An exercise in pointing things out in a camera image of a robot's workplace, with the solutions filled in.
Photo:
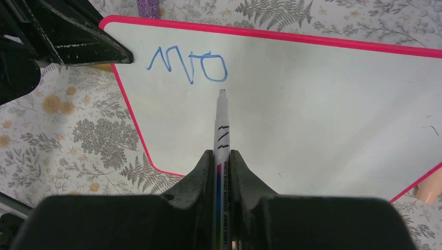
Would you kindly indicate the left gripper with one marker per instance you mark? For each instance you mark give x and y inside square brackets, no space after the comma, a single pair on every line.
[35,34]

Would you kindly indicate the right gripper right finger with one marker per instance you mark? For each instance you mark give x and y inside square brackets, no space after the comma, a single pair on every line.
[264,219]

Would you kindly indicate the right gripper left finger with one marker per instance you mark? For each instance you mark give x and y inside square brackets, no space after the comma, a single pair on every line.
[180,218]

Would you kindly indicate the pink framed whiteboard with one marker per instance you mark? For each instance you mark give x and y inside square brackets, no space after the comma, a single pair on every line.
[310,115]

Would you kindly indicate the peach pink microphone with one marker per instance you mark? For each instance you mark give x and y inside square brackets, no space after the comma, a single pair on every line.
[428,190]

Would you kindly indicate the floral patterned mat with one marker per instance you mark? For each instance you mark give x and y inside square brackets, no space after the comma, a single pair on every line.
[73,134]

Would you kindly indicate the gold microphone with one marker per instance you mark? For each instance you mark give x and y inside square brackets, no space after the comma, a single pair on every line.
[103,67]

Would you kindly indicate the blue capped marker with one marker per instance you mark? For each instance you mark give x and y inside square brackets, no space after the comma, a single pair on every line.
[221,164]

